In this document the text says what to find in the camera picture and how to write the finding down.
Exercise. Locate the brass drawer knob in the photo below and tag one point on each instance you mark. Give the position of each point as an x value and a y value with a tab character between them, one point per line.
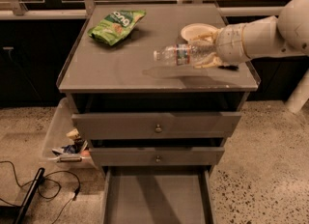
157	158
158	129

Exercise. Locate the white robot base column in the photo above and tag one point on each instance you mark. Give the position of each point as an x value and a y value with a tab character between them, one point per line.
300	95

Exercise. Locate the black flat bar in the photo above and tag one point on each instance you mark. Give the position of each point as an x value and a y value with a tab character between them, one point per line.
23	207

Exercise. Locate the clear plastic storage bin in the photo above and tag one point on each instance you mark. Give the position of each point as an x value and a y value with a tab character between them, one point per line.
62	143

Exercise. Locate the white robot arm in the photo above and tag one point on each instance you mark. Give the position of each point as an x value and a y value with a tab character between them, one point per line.
280	36

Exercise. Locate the white paper bowl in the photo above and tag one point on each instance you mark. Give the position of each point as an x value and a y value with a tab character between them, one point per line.
195	29

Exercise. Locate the grey drawer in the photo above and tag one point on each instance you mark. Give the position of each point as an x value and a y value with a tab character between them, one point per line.
146	156
157	195
123	126

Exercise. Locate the grey middle drawer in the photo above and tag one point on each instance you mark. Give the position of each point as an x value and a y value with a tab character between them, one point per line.
146	156

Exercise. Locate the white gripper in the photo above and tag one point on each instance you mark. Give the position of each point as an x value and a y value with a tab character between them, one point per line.
229	44

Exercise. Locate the grey bottom drawer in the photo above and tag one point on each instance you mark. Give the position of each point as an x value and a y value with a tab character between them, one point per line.
157	195

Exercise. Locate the dark blue snack packet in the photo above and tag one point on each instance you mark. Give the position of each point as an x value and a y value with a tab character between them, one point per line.
232	68

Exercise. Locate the brass top drawer knob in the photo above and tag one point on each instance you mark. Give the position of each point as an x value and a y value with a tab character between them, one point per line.
158	129

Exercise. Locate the brass middle drawer knob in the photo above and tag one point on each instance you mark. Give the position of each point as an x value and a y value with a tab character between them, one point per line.
157	158

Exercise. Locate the grey top drawer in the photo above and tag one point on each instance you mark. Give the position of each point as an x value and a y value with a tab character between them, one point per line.
123	126

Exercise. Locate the green chip bag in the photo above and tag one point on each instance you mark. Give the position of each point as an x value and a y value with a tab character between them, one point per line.
116	26

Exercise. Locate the grey drawer cabinet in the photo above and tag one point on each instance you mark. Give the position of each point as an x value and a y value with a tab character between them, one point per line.
126	79

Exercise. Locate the clear plastic water bottle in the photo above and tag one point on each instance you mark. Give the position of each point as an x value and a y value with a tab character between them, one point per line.
183	54

